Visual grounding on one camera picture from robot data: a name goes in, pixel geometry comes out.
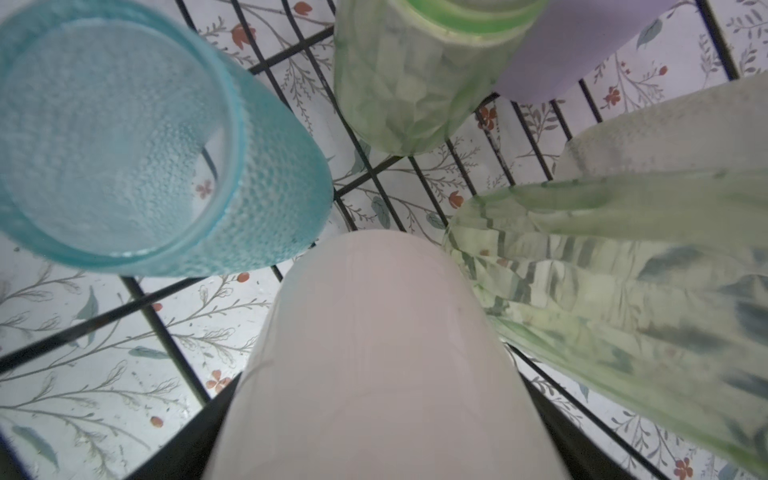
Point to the pale yellow textured cup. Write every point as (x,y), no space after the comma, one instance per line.
(722,127)

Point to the teal transparent cup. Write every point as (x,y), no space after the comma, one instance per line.
(130,145)

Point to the black wire dish rack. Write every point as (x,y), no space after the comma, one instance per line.
(157,350)

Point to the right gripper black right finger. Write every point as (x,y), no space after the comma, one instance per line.
(583,459)

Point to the green transparent cup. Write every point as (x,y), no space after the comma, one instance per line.
(649,288)
(407,74)

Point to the red white mug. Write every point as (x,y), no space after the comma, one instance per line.
(376,361)

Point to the lavender plastic cup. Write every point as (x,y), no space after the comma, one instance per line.
(568,40)

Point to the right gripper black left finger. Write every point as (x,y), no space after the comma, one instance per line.
(185,456)

